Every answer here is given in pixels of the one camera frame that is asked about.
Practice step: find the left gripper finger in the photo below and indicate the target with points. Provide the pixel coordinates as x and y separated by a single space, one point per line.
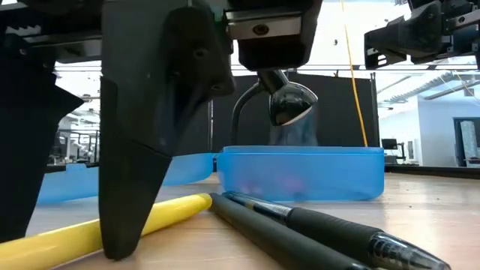
150 112
26 131

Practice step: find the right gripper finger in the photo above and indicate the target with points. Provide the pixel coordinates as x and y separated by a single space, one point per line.
412 33

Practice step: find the yellow highlighter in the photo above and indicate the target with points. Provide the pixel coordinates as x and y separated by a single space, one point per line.
180 210

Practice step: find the black marker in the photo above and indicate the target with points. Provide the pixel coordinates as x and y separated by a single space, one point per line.
262 232

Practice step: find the black gel pen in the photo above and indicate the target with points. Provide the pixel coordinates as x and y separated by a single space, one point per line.
330 232

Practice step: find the translucent blue supply box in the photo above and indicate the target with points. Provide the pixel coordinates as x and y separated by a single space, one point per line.
300 172

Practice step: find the long horizontal metal bar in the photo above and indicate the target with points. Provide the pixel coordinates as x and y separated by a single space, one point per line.
412 67

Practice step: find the black gooseneck desk lamp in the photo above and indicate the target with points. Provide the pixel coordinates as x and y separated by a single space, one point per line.
288 101

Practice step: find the black partition screen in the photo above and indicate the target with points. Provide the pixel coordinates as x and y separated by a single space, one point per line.
337 112

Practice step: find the dark framed door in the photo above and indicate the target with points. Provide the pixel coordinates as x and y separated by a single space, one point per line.
457 142

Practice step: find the small computer monitor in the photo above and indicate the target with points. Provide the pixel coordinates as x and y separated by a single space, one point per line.
389 144

